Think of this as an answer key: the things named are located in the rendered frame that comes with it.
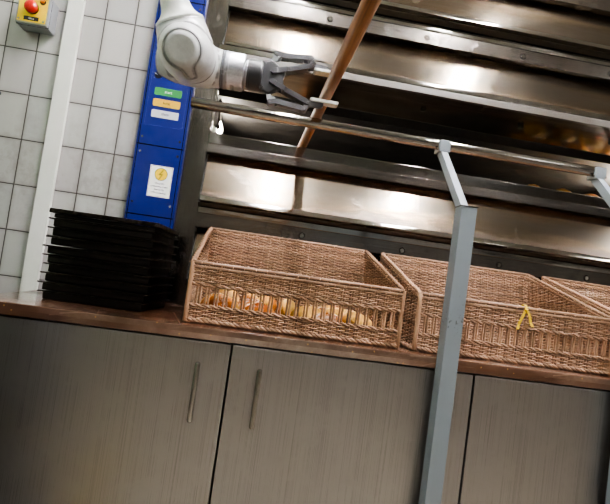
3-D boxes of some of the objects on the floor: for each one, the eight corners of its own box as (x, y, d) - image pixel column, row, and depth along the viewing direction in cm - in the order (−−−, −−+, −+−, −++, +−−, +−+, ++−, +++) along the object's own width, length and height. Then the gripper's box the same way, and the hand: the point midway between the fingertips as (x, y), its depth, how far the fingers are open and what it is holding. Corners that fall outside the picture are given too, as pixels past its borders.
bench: (24, 466, 166) (54, 288, 169) (700, 531, 191) (715, 375, 194) (-89, 565, 110) (-42, 296, 113) (887, 638, 135) (904, 417, 138)
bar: (126, 529, 137) (193, 99, 143) (570, 566, 150) (613, 172, 156) (91, 604, 106) (177, 51, 112) (654, 644, 119) (704, 148, 125)
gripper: (251, 41, 129) (342, 58, 132) (240, 117, 128) (331, 133, 131) (252, 27, 122) (347, 45, 124) (240, 108, 121) (336, 125, 123)
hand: (327, 88), depth 127 cm, fingers open, 7 cm apart
